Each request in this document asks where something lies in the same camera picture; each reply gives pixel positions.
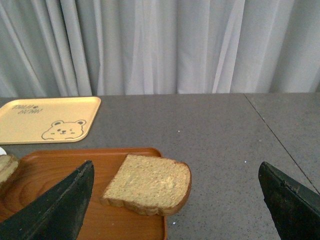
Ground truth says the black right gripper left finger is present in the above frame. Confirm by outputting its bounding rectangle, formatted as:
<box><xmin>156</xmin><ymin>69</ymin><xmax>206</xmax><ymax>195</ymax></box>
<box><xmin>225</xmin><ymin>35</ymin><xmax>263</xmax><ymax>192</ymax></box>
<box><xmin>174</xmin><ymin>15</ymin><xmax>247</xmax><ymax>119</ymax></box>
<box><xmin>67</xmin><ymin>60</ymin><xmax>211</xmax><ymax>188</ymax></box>
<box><xmin>0</xmin><ymin>160</ymin><xmax>95</xmax><ymax>240</ymax></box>

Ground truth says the white round plate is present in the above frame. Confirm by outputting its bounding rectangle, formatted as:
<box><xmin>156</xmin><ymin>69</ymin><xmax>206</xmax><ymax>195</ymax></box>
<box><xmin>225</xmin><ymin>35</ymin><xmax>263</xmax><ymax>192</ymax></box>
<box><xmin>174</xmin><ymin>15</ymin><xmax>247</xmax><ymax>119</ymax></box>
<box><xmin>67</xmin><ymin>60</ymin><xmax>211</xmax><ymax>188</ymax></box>
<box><xmin>0</xmin><ymin>147</ymin><xmax>7</xmax><ymax>155</ymax></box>

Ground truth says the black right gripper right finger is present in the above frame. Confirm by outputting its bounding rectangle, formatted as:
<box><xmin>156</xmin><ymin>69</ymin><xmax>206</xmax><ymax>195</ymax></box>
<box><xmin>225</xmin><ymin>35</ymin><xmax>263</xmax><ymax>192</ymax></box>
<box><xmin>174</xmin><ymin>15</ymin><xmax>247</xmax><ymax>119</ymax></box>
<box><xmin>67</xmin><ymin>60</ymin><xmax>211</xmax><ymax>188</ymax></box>
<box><xmin>258</xmin><ymin>161</ymin><xmax>320</xmax><ymax>240</ymax></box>

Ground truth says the brown wooden tray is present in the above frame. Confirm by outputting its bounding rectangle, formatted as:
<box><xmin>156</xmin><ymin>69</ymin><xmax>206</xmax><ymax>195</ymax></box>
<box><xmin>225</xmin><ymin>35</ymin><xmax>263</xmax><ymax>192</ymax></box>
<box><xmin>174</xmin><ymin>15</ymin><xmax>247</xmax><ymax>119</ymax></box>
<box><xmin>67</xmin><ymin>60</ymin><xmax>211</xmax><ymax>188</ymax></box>
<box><xmin>0</xmin><ymin>147</ymin><xmax>168</xmax><ymax>240</ymax></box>

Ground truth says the bread slice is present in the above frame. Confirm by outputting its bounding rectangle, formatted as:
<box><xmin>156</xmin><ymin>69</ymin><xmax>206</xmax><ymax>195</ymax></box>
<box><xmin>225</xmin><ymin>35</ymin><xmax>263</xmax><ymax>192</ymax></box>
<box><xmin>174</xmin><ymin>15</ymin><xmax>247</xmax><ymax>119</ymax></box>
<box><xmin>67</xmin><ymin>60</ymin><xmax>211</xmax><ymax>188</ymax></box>
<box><xmin>100</xmin><ymin>154</ymin><xmax>192</xmax><ymax>216</ymax></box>
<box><xmin>0</xmin><ymin>154</ymin><xmax>21</xmax><ymax>187</ymax></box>

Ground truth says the grey curtain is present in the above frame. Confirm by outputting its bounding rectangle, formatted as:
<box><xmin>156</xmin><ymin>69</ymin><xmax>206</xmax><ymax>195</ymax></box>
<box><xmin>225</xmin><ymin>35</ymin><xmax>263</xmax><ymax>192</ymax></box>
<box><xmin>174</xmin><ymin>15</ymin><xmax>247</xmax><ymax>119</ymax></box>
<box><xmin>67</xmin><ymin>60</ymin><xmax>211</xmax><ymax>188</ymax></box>
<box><xmin>0</xmin><ymin>0</ymin><xmax>320</xmax><ymax>98</ymax></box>

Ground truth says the yellow bear tray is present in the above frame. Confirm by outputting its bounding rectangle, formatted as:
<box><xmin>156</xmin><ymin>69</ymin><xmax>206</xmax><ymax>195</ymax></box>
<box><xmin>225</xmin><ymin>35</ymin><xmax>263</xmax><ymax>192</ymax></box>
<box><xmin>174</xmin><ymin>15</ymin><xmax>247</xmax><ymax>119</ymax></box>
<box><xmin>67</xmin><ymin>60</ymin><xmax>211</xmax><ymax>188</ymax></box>
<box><xmin>0</xmin><ymin>96</ymin><xmax>101</xmax><ymax>145</ymax></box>

